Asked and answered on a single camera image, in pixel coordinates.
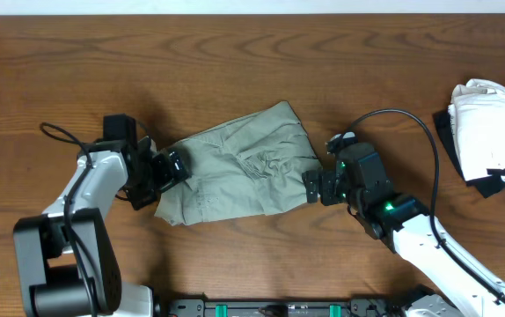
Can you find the grey-green cotton shorts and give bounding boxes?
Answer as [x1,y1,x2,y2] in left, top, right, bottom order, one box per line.
[155,101,321,225]

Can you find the white folded garment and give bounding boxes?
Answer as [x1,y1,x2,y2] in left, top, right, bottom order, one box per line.
[448,78,505,181]

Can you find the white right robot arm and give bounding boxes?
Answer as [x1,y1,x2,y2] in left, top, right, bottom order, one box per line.
[302,132,505,316]

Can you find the black folded garment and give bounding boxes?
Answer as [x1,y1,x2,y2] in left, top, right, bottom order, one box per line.
[433,110,505,198]

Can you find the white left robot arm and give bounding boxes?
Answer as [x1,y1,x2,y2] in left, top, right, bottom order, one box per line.
[13,136,189,317]

